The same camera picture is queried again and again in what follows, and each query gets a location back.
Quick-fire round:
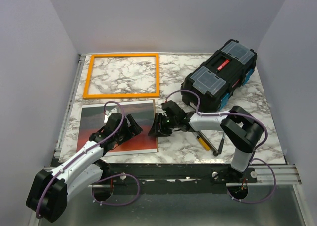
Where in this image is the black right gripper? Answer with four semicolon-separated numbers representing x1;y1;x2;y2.
148;113;178;138

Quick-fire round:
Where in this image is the orange wooden picture frame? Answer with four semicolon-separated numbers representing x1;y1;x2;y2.
83;53;160;100

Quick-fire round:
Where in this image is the brown fibreboard backing board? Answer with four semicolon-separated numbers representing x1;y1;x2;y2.
75;99;159;157

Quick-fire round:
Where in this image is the orange handled screwdriver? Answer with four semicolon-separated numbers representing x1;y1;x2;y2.
193;132;210;151

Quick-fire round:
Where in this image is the red sunset photo print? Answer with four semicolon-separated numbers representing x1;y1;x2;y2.
76;103;157;154

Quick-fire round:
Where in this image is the clear acrylic cover sheet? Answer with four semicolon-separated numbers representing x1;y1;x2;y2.
75;101;158;155

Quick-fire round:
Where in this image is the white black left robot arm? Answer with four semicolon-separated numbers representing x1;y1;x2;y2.
26;113;143;223

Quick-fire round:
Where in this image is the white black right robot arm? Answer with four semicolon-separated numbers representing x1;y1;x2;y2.
148;101;268;182

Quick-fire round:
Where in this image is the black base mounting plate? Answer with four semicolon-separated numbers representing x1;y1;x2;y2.
90;163;257;199

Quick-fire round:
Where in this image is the grey metal clamp tool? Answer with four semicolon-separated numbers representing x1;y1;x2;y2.
198;131;226;157

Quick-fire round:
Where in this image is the black plastic toolbox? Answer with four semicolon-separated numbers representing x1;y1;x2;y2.
181;39;258;113

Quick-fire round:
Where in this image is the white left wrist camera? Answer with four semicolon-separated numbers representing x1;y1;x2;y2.
104;107;118;117

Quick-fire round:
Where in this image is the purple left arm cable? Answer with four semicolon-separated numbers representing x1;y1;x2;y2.
35;101;141;219

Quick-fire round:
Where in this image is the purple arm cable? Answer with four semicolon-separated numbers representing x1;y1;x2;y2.
163;90;277;204
35;101;141;219

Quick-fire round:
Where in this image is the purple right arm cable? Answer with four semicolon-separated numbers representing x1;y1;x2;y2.
163;90;277;204

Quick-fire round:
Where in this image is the aluminium extrusion rail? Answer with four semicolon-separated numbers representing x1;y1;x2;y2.
252;165;302;185

